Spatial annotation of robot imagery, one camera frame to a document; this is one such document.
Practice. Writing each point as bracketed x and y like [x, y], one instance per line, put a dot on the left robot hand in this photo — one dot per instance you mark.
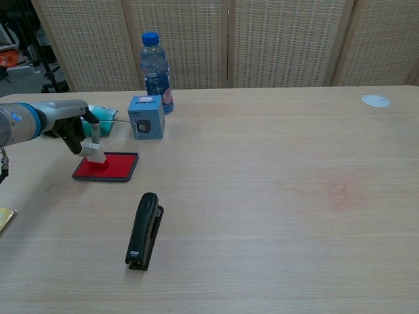
[65, 116]

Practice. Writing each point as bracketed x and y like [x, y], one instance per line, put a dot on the green wet wipes pack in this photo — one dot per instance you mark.
[106, 124]

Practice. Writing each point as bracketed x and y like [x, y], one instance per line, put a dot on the clear ink pad lid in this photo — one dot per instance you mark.
[119, 137]

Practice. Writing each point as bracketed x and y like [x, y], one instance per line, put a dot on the black tripod stand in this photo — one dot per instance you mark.
[44, 49]

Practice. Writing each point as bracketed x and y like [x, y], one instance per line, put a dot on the red ink pad tray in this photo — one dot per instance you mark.
[119, 168]

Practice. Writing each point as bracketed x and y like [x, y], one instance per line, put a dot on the small blue cardboard box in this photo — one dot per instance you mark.
[145, 117]

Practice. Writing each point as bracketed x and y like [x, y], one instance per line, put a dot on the blue capped drink bottle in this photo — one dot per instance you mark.
[156, 75]

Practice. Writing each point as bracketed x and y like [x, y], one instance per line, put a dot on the razor in yellow package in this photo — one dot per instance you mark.
[5, 219]

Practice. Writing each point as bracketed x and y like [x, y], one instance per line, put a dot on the black stapler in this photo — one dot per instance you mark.
[142, 229]

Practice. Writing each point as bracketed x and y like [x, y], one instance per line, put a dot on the wooden perforated folding screen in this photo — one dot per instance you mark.
[262, 42]

